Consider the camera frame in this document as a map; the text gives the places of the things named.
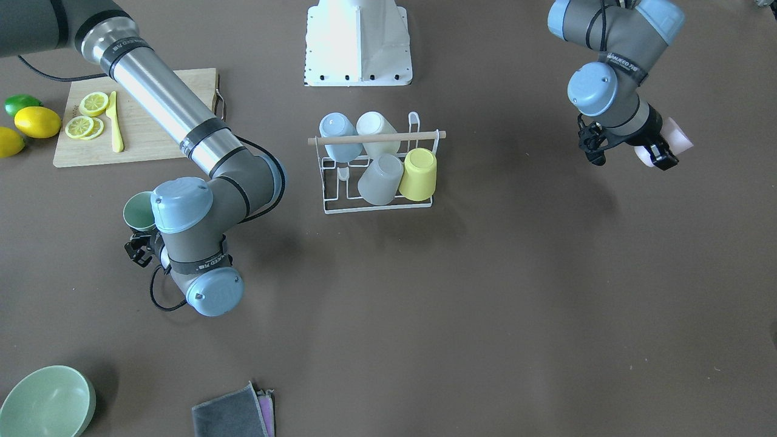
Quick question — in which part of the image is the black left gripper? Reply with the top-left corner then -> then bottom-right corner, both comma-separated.
625,104 -> 678,171

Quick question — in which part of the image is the pink cup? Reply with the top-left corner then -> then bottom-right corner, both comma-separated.
634,117 -> 694,167

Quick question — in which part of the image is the green cup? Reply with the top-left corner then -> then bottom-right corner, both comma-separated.
123,191 -> 157,232

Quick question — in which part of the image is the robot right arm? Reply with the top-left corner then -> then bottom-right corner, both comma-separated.
2,1 -> 287,316

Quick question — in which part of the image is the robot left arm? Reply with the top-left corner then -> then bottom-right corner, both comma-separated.
547,1 -> 691,171

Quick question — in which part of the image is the yellow cup on rack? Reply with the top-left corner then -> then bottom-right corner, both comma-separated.
399,147 -> 438,202

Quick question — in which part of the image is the grey cup on rack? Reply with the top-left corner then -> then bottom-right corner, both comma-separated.
358,153 -> 404,206

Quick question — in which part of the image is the white cup on rack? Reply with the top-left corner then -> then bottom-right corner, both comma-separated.
356,111 -> 401,160

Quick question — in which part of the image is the light blue cup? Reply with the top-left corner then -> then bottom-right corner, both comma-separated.
319,112 -> 363,163

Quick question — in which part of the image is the wooden rack dowel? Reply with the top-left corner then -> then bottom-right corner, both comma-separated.
307,130 -> 447,146

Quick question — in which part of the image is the pink cloth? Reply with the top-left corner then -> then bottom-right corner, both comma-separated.
256,390 -> 276,437

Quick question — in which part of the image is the grey cloth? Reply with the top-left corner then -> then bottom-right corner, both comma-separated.
192,383 -> 264,436

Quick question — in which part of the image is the wooden cutting board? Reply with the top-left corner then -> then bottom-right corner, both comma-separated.
53,78 -> 183,168

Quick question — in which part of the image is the yellow plastic knife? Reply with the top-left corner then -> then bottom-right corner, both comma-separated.
105,91 -> 124,153

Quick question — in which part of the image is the lemon slice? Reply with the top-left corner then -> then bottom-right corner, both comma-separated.
64,115 -> 95,140
80,117 -> 105,141
78,92 -> 109,117

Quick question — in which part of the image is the lemon slice top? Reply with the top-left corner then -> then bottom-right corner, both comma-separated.
78,92 -> 109,117

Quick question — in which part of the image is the yellow lemon upper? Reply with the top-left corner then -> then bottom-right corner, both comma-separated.
14,107 -> 62,138

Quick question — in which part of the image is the yellow lemon at edge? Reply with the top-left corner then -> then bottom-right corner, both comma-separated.
0,126 -> 25,158

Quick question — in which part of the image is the green lime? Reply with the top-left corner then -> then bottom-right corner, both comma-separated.
4,93 -> 42,117

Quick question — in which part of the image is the green bowl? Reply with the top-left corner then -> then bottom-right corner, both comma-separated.
1,365 -> 97,436

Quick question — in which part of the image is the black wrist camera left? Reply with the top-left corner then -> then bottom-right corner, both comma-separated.
577,113 -> 630,166

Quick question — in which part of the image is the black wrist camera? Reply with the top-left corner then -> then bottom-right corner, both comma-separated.
124,230 -> 165,268
577,113 -> 630,166

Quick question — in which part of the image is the white wire cup rack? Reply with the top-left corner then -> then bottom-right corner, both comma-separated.
313,112 -> 442,215

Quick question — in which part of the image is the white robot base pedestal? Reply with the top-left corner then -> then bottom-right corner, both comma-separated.
304,1 -> 413,87

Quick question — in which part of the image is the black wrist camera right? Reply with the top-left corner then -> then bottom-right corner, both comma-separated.
124,230 -> 165,268

